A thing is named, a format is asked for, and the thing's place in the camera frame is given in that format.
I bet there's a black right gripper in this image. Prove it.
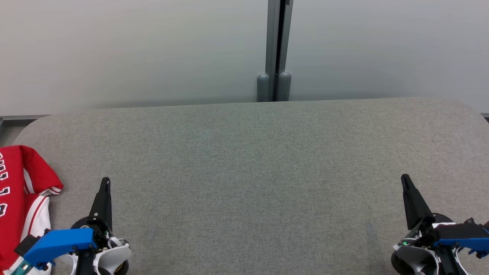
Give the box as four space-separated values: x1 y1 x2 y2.
400 174 456 246

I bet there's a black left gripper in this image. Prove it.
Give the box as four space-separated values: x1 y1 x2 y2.
71 177 114 249

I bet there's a blue left camera bracket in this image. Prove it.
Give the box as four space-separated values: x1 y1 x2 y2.
23 228 98 269

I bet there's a blue camera bracket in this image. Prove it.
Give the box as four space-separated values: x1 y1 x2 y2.
23 228 98 269
434 237 489 259

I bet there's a blue right camera bracket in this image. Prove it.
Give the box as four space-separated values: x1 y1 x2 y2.
434 237 489 259

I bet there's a left black cable teal plug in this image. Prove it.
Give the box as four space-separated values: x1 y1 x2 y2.
10 260 33 275

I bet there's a grey cylindrical post foot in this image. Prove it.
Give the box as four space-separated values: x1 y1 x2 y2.
277 71 292 102
257 73 270 103

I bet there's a grey metal partition post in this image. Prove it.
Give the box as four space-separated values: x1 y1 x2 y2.
265 0 294 102

